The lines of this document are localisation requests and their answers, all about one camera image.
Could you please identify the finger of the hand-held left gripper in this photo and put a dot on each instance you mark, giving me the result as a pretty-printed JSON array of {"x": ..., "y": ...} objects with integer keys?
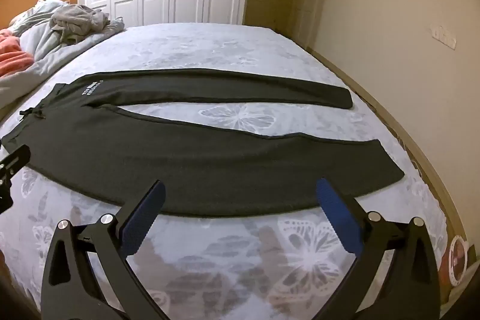
[{"x": 17, "y": 158}]

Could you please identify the wooden bed frame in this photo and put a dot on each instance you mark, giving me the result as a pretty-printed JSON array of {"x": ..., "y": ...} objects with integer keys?
[{"x": 416, "y": 155}]

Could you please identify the round white-rimmed object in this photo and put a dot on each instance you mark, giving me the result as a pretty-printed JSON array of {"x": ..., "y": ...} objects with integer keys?
[{"x": 458, "y": 260}]

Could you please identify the dark grey pants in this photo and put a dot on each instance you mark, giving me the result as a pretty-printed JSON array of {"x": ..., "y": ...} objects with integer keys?
[{"x": 187, "y": 162}]

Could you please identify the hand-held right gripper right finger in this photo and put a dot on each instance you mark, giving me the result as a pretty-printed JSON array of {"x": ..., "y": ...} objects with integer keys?
[{"x": 337, "y": 215}]

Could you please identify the grey crumpled clothes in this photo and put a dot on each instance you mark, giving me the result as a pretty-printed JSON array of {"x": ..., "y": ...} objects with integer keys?
[{"x": 75, "y": 21}]

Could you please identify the light grey duvet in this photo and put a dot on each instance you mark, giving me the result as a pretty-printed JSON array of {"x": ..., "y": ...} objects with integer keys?
[{"x": 41, "y": 35}]

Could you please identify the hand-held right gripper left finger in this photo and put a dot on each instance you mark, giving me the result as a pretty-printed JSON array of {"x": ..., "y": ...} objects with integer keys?
[{"x": 144, "y": 218}]

